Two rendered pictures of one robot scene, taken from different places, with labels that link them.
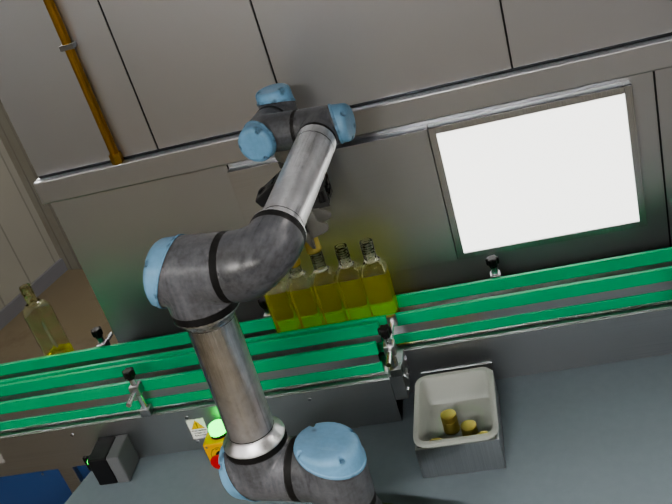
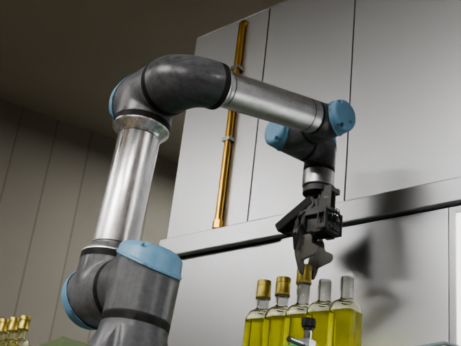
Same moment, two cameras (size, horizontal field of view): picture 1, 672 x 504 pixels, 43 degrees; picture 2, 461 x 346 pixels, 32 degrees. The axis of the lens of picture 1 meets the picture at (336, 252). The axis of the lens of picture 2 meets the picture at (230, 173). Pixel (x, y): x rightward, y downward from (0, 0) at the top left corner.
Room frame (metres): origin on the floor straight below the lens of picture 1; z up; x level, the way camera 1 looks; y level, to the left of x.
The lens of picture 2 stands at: (0.07, -0.64, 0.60)
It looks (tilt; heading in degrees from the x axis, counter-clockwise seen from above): 25 degrees up; 29
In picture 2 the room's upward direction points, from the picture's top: 7 degrees clockwise
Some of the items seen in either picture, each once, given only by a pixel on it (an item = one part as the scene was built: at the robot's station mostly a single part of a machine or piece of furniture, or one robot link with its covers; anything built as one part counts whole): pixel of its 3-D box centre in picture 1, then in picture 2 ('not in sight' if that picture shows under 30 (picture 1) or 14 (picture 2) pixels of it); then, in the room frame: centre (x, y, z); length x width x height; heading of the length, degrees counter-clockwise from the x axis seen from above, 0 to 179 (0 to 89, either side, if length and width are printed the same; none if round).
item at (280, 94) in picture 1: (279, 113); (319, 152); (1.67, 0.03, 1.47); 0.09 x 0.08 x 0.11; 155
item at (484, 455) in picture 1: (458, 413); not in sight; (1.43, -0.15, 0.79); 0.27 x 0.17 x 0.08; 166
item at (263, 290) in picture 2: not in sight; (263, 290); (1.71, 0.16, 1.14); 0.04 x 0.04 x 0.04
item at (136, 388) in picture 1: (135, 399); not in sight; (1.63, 0.54, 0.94); 0.07 x 0.04 x 0.13; 166
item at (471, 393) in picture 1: (458, 419); not in sight; (1.40, -0.14, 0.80); 0.22 x 0.17 x 0.09; 166
